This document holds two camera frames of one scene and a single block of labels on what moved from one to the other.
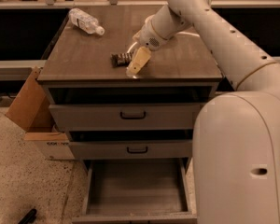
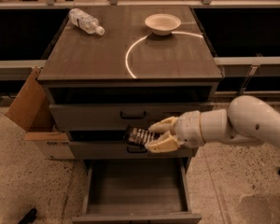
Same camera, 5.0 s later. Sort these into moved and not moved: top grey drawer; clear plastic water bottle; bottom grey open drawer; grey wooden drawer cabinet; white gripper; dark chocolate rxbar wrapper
Moved: dark chocolate rxbar wrapper; white gripper
Not moved: clear plastic water bottle; top grey drawer; bottom grey open drawer; grey wooden drawer cabinet
